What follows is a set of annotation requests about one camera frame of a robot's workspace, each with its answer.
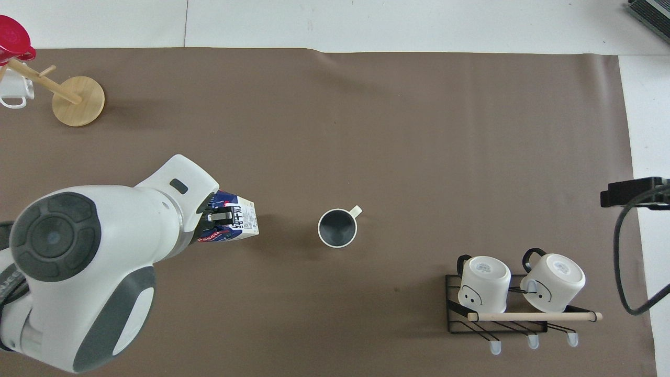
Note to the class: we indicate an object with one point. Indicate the clear white mug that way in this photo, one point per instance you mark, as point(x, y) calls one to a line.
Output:
point(14, 90)

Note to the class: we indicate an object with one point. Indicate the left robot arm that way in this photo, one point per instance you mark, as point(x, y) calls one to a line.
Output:
point(104, 246)

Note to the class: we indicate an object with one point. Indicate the grey ribbed device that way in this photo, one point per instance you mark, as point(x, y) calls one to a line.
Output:
point(651, 13)

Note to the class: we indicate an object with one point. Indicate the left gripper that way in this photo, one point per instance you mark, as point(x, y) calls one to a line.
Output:
point(204, 226)

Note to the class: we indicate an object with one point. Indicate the blue and white milk carton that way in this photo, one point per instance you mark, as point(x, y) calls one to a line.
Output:
point(245, 222)

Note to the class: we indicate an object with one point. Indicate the red cup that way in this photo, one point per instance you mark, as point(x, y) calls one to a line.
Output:
point(11, 34)

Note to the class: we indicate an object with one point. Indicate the wooden mug tree stand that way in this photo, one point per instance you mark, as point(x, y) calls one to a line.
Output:
point(79, 102)

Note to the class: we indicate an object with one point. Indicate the grey cup with white rim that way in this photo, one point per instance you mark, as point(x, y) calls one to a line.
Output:
point(337, 227)

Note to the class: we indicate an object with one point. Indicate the black stand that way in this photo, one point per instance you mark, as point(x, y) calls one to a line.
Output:
point(631, 191)

